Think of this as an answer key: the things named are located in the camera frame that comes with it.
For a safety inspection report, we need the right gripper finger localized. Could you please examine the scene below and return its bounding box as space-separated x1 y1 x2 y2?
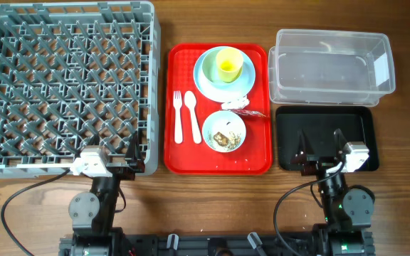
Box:
296 129 314 156
333 129 347 155

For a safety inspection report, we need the white plastic fork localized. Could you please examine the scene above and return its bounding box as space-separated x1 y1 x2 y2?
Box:
173 91 183 144

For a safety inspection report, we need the white plastic spoon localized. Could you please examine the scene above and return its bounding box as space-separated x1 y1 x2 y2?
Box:
184 91 201 144

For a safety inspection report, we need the white napkin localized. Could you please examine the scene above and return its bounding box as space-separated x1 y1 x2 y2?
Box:
221 96 250 110

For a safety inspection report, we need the small light blue bowl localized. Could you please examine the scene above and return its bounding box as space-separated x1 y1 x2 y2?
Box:
202 110 246 153

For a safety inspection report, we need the food scraps and rice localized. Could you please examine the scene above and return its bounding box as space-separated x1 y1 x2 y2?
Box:
209 132 241 151

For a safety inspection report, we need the red snack wrapper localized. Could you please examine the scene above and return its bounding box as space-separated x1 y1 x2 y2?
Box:
231 109 267 118

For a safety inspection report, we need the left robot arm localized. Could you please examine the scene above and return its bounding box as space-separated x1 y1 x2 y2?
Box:
58 133 145 256

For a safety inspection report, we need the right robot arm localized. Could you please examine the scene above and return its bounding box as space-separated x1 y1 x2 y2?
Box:
290 129 375 255

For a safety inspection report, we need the grey dishwasher rack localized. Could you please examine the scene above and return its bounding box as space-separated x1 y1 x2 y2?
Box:
0 1 161 178

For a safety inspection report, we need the black plastic tray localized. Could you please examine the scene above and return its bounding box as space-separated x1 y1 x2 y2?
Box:
275 105 379 171

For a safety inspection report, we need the red plastic tray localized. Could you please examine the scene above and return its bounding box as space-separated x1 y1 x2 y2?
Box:
164 43 273 175

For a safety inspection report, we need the clear plastic bin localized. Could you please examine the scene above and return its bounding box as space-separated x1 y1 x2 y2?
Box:
268 29 396 107

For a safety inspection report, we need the light blue plate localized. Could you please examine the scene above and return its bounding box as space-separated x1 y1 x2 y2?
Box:
193 46 256 103

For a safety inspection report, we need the yellow cup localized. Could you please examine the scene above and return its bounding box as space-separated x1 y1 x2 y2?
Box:
216 47 243 82

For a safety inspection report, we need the green bowl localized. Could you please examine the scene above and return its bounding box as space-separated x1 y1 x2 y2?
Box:
202 47 243 84

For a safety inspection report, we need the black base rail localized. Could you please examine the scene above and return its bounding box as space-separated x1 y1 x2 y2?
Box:
58 231 376 256

